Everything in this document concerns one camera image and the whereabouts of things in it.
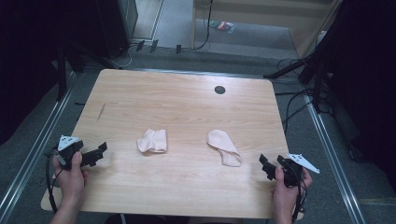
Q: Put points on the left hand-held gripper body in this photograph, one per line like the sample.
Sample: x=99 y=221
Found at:
x=70 y=144

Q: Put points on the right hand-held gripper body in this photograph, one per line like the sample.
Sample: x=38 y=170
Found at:
x=294 y=169

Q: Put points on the person's right hand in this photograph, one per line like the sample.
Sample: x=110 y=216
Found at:
x=285 y=196

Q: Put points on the person's left hand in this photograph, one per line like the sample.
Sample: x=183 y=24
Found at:
x=72 y=180

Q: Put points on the flat pale pink sock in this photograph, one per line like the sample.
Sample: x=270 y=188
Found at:
x=224 y=146

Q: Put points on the folded pale pink sock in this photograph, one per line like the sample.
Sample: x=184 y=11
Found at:
x=153 y=141

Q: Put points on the black table grommet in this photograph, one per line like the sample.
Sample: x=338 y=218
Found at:
x=219 y=90

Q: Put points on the black tripod stand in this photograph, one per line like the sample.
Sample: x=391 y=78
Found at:
x=316 y=74

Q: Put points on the black power plug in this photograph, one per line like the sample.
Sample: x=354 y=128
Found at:
x=154 y=45
x=140 y=45
x=178 y=49

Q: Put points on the dark cabinet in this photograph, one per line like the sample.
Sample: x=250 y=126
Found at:
x=116 y=25

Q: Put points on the colourful packet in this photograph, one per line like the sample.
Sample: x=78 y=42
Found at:
x=222 y=26

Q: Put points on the metal floor rail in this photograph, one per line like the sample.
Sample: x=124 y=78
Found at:
x=37 y=143
x=333 y=155

